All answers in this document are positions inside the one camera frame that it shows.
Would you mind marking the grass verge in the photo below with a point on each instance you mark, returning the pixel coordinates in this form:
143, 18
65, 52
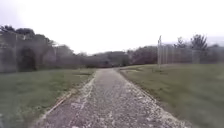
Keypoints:
30, 93

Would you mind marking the path edging kerb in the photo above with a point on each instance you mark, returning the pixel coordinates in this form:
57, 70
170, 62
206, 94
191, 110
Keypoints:
61, 100

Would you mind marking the trees behind fence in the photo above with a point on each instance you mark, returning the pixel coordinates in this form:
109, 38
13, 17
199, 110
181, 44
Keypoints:
196, 43

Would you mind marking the grass field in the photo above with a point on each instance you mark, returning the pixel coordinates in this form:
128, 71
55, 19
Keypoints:
186, 90

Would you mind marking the row of trees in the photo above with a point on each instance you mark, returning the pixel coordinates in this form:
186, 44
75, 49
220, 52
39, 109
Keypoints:
113, 58

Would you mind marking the tall fence with posts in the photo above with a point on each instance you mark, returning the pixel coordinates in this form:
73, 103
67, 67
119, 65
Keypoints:
186, 55

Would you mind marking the grey gravel path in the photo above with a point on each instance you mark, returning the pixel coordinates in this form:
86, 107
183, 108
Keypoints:
110, 103

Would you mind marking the dense trees and bushes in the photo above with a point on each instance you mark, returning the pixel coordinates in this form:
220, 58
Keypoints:
23, 46

